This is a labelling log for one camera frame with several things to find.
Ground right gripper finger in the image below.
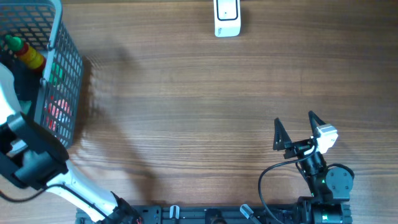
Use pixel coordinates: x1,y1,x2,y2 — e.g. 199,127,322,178
308,111,325,137
273,118,292,151

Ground red yellow sauce bottle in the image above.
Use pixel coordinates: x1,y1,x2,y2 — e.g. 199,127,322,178
5,35,46,74

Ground red tissue packet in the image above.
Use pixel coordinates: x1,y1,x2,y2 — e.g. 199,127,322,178
44,96,72,140

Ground green lid jar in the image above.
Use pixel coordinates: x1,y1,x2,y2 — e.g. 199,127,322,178
49,63,65,87

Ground teal wipes packet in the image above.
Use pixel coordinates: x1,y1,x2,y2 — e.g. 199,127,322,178
19,100,32,114

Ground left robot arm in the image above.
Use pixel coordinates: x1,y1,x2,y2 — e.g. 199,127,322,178
1,65,142,223

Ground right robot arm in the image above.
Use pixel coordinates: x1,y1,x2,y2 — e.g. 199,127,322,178
273,111,354,224

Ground white barcode scanner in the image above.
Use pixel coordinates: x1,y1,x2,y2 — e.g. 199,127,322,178
213,0,241,38

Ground grey plastic mesh basket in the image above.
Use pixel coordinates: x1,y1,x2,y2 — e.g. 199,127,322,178
1,0,83,147

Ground black right camera cable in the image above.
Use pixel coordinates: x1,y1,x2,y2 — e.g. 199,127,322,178
257,146,318,224

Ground black camera cable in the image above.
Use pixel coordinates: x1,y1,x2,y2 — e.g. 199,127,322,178
257,146,318,224
0,183,109,223

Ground black left camera cable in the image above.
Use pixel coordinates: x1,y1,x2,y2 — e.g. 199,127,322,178
0,183,109,223

